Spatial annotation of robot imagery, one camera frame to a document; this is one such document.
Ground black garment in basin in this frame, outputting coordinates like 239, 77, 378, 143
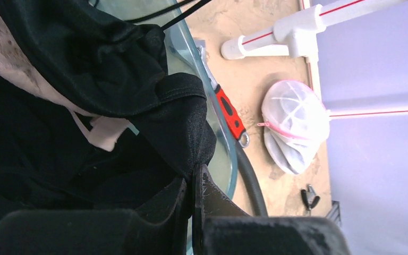
0, 76, 176, 221

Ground beige bra in basin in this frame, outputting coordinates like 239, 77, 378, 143
0, 16, 139, 151

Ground small metal clamp tool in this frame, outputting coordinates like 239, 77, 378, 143
300, 184, 321, 216

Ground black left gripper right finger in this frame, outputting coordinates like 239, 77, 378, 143
192, 164, 351, 254

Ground small pink-zip mesh bag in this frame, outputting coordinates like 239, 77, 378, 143
258, 80, 330, 175

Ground white PVC pipe rack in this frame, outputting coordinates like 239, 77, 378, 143
220, 0, 408, 121

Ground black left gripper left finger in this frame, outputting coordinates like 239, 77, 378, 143
0, 178, 190, 254

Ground red-handled adjustable wrench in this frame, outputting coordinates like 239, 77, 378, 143
194, 39, 250, 148

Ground teal plastic basin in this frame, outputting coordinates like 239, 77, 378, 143
0, 0, 239, 255

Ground black corrugated hose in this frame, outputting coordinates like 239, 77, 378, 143
235, 140, 269, 217

